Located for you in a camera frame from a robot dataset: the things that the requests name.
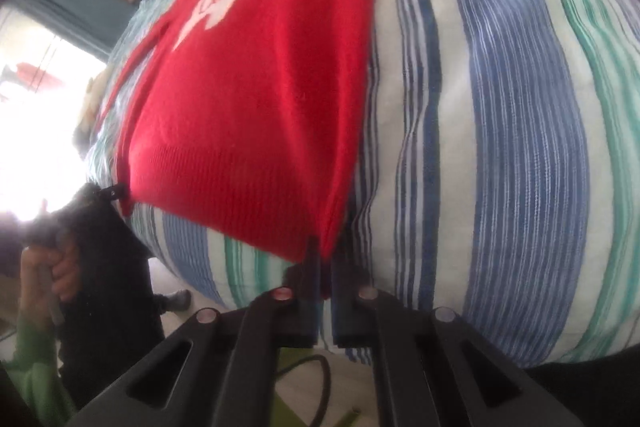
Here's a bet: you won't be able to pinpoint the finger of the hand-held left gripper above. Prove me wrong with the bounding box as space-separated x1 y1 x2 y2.
82 183 125 202

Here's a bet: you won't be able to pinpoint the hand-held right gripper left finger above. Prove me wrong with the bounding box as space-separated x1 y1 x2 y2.
65 234 322 427

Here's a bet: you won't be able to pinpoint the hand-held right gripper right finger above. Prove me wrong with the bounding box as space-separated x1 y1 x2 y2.
330 252 586 427

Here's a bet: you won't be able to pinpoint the red sweater with white print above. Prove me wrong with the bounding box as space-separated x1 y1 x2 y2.
95 0 636 258

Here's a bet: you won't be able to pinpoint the person's left forearm green sleeve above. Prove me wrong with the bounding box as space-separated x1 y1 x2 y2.
0 272 81 427

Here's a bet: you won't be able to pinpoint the person's left hand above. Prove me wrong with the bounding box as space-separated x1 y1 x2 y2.
19 237 82 305

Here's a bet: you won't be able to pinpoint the beige soft toy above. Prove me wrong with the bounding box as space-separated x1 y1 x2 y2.
75 74 112 135

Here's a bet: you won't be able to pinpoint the person's black pants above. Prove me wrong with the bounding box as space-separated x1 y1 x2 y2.
57 187 167 410

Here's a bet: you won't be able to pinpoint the person's dark shoe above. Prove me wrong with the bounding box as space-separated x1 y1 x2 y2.
156 289 192 314

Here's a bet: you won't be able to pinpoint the blue green striped bed sheet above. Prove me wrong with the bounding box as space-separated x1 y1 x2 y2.
85 0 640 369

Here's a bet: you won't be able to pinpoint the black cable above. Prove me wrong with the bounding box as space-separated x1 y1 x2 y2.
276 354 334 427

